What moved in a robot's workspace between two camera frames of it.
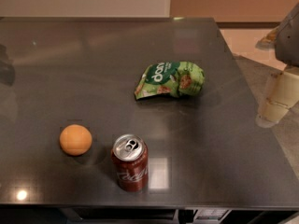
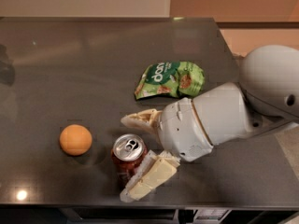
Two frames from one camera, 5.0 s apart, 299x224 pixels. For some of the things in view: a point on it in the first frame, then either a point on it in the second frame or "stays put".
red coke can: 131,160 stays put
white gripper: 288,44 -> 179,129
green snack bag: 177,78 stays put
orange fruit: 76,140 stays put
